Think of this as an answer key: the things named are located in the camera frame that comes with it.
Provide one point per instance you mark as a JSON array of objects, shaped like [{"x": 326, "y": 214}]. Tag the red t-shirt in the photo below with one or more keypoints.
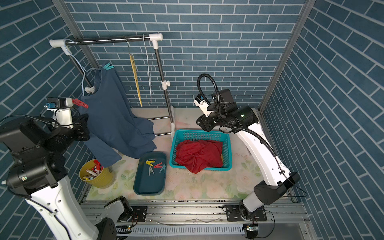
[{"x": 199, "y": 155}]

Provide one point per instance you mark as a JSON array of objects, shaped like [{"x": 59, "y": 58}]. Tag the teal plastic basket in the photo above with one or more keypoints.
[{"x": 194, "y": 135}]

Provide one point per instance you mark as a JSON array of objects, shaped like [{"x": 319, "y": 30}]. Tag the red clothespin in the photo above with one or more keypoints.
[
  {"x": 79, "y": 103},
  {"x": 159, "y": 165}
]

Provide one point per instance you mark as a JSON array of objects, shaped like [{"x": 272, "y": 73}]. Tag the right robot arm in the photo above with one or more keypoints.
[{"x": 220, "y": 110}]

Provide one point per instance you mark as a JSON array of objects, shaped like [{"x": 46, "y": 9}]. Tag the yellow bowl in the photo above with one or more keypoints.
[{"x": 95, "y": 174}]

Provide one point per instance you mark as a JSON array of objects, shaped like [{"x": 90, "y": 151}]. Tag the yellow plastic hanger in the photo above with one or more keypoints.
[{"x": 134, "y": 69}]

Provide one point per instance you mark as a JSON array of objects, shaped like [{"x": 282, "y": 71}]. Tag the dark teal tray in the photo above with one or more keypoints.
[{"x": 153, "y": 185}]

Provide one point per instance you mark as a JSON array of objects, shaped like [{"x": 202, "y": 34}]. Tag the white wire hanger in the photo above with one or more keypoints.
[{"x": 148, "y": 71}]

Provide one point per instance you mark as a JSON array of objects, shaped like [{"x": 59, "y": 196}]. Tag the grey clothespin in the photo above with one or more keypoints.
[{"x": 151, "y": 171}]

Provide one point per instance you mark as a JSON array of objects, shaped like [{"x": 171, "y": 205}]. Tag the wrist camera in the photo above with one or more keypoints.
[
  {"x": 202, "y": 104},
  {"x": 61, "y": 108}
]

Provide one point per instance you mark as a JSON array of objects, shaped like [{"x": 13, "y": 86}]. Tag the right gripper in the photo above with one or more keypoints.
[{"x": 204, "y": 123}]

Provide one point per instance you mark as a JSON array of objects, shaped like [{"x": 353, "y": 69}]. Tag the light blue wire hanger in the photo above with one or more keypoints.
[{"x": 86, "y": 85}]

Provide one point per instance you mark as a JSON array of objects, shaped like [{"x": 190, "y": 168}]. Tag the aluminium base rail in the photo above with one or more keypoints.
[{"x": 285, "y": 219}]

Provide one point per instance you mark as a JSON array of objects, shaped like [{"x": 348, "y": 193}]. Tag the metal clothes rack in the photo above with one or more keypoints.
[{"x": 154, "y": 39}]

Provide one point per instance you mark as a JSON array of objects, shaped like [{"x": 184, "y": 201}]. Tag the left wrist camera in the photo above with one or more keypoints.
[{"x": 61, "y": 108}]

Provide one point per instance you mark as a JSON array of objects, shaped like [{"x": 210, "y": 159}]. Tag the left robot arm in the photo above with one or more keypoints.
[{"x": 39, "y": 176}]

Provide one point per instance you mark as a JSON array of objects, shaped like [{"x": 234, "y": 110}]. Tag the yellow clothespin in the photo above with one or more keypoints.
[{"x": 150, "y": 163}]

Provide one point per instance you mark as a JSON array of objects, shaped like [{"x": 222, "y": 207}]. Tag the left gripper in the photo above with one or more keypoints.
[{"x": 80, "y": 125}]

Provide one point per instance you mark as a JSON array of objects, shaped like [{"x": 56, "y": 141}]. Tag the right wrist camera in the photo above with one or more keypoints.
[{"x": 202, "y": 104}]

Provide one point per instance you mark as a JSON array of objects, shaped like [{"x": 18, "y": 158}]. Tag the blue grey t-shirt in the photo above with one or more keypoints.
[{"x": 114, "y": 129}]

